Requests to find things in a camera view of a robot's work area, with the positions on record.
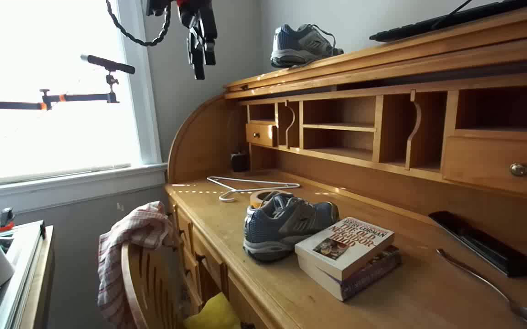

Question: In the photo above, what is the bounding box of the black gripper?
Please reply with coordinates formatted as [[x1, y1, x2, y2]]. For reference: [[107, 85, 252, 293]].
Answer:
[[173, 0, 219, 83]]

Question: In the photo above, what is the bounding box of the blue grey sneaker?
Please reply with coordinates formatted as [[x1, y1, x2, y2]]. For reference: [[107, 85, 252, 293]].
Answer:
[[241, 191, 339, 265], [268, 22, 345, 70]]

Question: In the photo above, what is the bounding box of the small wooden desk drawer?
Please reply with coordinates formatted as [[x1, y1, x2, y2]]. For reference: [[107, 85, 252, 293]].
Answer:
[[242, 119, 277, 150]]

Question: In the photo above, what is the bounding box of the small black cup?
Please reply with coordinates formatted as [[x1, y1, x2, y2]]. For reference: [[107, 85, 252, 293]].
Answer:
[[228, 150, 250, 174]]

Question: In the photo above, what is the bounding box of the pink striped towel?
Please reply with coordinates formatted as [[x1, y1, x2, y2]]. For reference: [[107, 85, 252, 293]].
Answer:
[[94, 200, 178, 329]]

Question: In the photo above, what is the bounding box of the black computer keyboard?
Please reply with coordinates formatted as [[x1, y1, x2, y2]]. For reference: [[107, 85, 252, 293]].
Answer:
[[369, 0, 527, 44]]

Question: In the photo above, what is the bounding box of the wooden chair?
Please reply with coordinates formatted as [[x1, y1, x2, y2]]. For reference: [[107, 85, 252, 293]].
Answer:
[[118, 244, 200, 329]]

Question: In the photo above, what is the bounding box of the wooden roll-top desk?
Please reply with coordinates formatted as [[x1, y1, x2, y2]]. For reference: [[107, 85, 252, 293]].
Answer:
[[162, 0, 527, 329]]

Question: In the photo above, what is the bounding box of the dark cover paperback book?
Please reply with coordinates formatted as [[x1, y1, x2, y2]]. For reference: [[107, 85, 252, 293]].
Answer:
[[296, 245, 402, 304]]

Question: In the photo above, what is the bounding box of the white side table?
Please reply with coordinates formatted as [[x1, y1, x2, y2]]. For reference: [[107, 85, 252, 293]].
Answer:
[[0, 220, 54, 329]]

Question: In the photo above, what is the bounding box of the large wooden knobbed drawer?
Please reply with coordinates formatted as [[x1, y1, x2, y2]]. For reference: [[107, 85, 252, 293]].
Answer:
[[442, 134, 527, 202]]

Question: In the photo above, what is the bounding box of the black remote control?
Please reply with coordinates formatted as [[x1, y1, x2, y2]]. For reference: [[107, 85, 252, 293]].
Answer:
[[427, 211, 527, 280]]

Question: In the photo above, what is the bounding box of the white window frame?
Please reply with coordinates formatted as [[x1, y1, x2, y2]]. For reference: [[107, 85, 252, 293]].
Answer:
[[0, 0, 167, 216]]

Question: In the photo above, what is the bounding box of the black stereo camera bar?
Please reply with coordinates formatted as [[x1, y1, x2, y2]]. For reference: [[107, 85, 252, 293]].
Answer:
[[78, 53, 136, 77]]

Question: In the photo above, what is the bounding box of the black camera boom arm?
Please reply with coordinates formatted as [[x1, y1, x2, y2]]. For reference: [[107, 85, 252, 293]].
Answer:
[[0, 72, 122, 112]]

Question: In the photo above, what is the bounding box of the white wire clothes hanger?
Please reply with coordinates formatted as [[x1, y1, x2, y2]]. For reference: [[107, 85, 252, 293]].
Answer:
[[204, 174, 301, 205]]

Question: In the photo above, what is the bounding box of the black keyboard cable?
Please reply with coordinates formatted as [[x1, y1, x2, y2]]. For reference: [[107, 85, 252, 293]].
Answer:
[[429, 0, 480, 30]]

